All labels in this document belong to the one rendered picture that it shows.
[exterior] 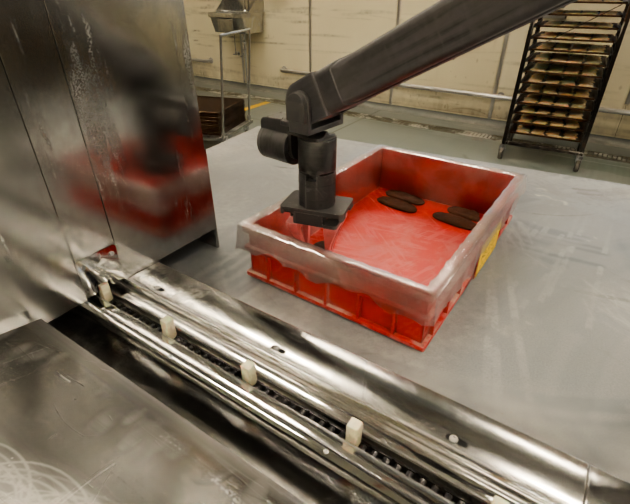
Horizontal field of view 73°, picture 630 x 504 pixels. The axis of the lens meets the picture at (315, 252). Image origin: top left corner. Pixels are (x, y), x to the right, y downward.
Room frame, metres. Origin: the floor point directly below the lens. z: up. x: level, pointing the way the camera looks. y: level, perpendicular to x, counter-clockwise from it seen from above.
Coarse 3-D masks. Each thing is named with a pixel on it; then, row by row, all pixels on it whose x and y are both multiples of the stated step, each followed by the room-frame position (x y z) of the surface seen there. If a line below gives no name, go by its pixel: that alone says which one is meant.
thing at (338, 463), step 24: (96, 312) 0.45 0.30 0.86; (120, 336) 0.41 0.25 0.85; (144, 336) 0.40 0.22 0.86; (168, 360) 0.36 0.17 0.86; (216, 384) 0.32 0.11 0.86; (240, 408) 0.30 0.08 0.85; (264, 408) 0.29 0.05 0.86; (288, 432) 0.26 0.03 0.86; (312, 456) 0.24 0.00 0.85; (336, 456) 0.24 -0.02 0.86; (360, 480) 0.22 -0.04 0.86; (384, 480) 0.21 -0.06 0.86
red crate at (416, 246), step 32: (384, 192) 0.92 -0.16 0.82; (352, 224) 0.76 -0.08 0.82; (384, 224) 0.76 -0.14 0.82; (416, 224) 0.76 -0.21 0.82; (448, 224) 0.76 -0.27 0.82; (256, 256) 0.58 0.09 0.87; (352, 256) 0.64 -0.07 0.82; (384, 256) 0.64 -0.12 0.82; (416, 256) 0.64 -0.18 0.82; (448, 256) 0.64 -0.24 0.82; (288, 288) 0.54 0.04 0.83; (320, 288) 0.51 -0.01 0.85; (352, 320) 0.47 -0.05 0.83; (384, 320) 0.45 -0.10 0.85
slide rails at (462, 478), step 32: (128, 288) 0.51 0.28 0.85; (128, 320) 0.44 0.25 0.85; (192, 352) 0.38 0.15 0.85; (224, 352) 0.38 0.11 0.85; (288, 384) 0.33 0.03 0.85; (288, 416) 0.29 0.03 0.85; (352, 416) 0.29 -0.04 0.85; (352, 448) 0.25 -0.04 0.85; (416, 448) 0.25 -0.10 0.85; (448, 480) 0.22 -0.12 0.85; (480, 480) 0.22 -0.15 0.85
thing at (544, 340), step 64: (256, 128) 1.45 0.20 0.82; (256, 192) 0.93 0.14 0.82; (576, 192) 0.93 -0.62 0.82; (192, 256) 0.65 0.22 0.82; (512, 256) 0.65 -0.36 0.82; (576, 256) 0.65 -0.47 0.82; (320, 320) 0.48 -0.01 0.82; (448, 320) 0.48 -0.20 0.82; (512, 320) 0.48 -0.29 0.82; (576, 320) 0.48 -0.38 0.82; (448, 384) 0.36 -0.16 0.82; (512, 384) 0.36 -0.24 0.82; (576, 384) 0.36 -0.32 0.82; (576, 448) 0.27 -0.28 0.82
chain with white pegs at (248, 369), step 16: (144, 320) 0.46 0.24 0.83; (160, 320) 0.42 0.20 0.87; (176, 336) 0.42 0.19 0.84; (208, 352) 0.39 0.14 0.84; (224, 368) 0.37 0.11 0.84; (256, 384) 0.35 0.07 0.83; (288, 400) 0.32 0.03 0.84; (320, 416) 0.30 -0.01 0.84; (336, 432) 0.28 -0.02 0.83; (352, 432) 0.26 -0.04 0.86; (368, 448) 0.26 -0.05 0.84; (400, 464) 0.24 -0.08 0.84; (432, 480) 0.23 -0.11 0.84; (448, 496) 0.21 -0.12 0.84; (496, 496) 0.20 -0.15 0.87
